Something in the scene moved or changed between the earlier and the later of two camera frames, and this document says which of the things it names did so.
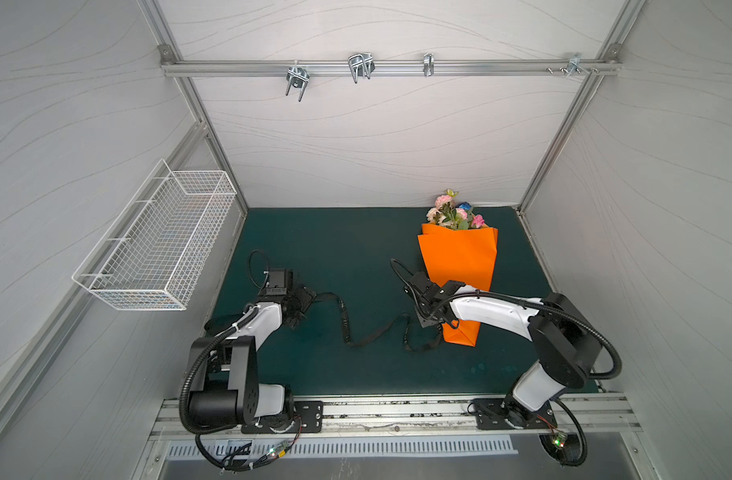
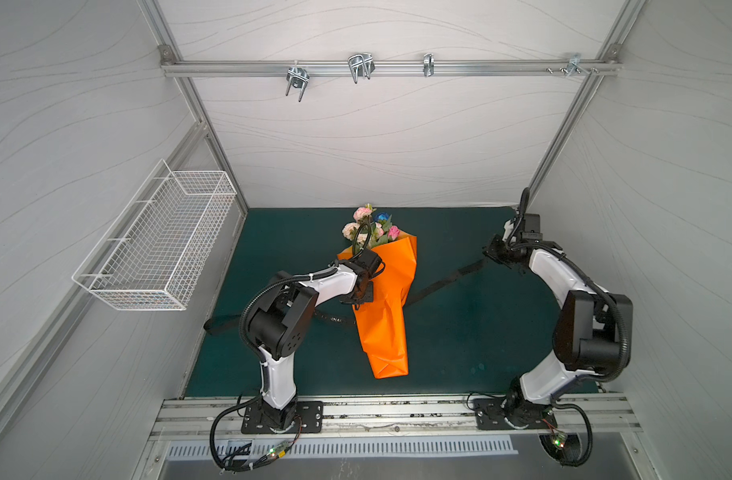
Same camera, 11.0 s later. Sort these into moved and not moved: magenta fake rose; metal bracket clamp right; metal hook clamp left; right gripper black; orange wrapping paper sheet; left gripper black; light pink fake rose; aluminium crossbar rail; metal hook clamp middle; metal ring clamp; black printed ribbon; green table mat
Moved: black printed ribbon; left gripper black; magenta fake rose; light pink fake rose; orange wrapping paper sheet; right gripper black
Not moved: metal hook clamp middle; metal ring clamp; metal hook clamp left; green table mat; metal bracket clamp right; aluminium crossbar rail
